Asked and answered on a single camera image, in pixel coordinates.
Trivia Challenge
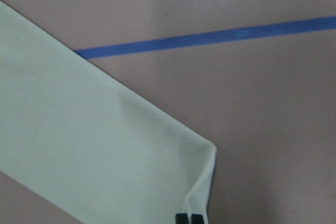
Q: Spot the green long-sleeve shirt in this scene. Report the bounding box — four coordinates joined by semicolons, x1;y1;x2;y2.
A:
1;3;216;223

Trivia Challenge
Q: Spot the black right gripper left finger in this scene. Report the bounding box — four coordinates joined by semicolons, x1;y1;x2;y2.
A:
175;213;188;224

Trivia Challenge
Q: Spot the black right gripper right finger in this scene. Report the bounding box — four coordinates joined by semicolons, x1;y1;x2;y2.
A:
191;214;204;224

